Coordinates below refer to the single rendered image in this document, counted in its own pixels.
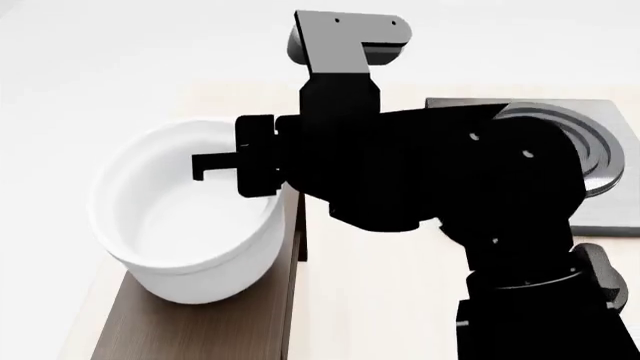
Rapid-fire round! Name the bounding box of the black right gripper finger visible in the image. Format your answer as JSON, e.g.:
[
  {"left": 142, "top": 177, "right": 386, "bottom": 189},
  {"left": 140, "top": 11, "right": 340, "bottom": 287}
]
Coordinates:
[{"left": 191, "top": 152, "right": 240, "bottom": 182}]

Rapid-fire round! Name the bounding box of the white ceramic bowl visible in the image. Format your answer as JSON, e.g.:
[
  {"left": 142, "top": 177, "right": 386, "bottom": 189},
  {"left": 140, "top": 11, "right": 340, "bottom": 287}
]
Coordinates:
[{"left": 87, "top": 118, "right": 290, "bottom": 306}]

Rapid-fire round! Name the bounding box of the dark wooden board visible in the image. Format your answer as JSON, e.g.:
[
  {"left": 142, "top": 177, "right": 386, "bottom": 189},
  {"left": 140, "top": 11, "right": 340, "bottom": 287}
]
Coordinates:
[{"left": 89, "top": 183, "right": 309, "bottom": 360}]

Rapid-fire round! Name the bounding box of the grey square plate with rings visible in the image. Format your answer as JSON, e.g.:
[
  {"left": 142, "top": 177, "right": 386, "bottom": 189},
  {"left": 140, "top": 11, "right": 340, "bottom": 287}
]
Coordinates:
[{"left": 424, "top": 97, "right": 640, "bottom": 239}]

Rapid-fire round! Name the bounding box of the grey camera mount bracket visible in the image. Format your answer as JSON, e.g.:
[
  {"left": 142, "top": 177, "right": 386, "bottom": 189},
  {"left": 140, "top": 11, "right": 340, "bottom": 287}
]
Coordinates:
[{"left": 286, "top": 9, "right": 413, "bottom": 76}]

